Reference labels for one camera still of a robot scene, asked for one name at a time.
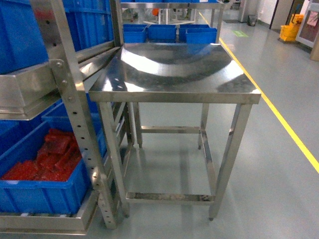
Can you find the stainless steel side table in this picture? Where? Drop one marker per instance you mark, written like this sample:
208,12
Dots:
176,73

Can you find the stainless steel shelf rack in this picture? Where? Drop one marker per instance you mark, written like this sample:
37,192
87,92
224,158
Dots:
54,91

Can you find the grey trash bin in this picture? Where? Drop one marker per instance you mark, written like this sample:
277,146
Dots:
252,20

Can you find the yellow mop bucket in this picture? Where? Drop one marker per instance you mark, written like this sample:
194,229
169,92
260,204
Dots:
289,32

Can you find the large blue bin upper shelf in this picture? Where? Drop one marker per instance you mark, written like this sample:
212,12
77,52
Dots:
21,43

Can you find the blue bin with red parts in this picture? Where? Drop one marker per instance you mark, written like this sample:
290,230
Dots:
43,173

